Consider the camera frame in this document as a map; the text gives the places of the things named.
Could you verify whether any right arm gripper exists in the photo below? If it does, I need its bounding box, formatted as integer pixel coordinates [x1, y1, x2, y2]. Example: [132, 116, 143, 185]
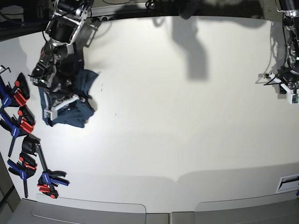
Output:
[48, 73, 77, 106]

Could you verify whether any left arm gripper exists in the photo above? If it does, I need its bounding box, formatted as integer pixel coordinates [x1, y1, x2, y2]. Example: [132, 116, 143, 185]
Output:
[262, 68, 299, 90]

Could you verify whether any dark blue T-shirt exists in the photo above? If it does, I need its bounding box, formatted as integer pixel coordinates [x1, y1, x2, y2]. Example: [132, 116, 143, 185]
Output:
[38, 42, 100, 129]

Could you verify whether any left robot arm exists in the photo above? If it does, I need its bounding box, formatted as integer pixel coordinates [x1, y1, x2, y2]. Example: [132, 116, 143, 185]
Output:
[261, 0, 299, 95]

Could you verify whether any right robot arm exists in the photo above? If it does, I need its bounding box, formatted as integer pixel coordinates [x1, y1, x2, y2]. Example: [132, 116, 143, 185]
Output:
[30, 0, 93, 105]

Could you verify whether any top blue red bar clamp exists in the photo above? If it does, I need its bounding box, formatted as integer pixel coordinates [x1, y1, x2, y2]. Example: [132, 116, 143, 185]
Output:
[0, 73, 30, 112]

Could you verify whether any blue red bar clamp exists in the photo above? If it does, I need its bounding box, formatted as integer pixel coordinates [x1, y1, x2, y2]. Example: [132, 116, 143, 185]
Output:
[36, 143, 70, 199]
[0, 105, 36, 158]
[0, 73, 30, 112]
[7, 151, 37, 198]

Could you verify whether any silver hex key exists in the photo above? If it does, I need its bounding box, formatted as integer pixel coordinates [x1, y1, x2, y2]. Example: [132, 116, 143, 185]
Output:
[0, 65, 11, 75]

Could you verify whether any white power strip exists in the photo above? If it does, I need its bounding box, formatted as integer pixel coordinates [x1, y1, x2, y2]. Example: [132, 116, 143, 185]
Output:
[91, 15, 115, 22]

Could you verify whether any right grey tray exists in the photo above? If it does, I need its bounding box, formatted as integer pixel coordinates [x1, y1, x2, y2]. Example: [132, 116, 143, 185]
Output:
[194, 192, 299, 224]

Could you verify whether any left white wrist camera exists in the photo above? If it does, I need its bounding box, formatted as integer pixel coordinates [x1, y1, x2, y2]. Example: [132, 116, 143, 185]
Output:
[279, 84, 299, 104]

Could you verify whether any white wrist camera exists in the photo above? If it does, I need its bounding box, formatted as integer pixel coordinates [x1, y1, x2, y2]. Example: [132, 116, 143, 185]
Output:
[279, 84, 299, 104]
[44, 93, 79, 121]

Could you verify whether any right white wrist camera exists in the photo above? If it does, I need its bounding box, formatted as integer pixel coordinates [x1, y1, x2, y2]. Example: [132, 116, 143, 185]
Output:
[44, 93, 79, 121]

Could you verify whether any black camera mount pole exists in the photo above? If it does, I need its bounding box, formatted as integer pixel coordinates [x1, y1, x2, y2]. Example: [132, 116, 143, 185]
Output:
[178, 0, 200, 20]

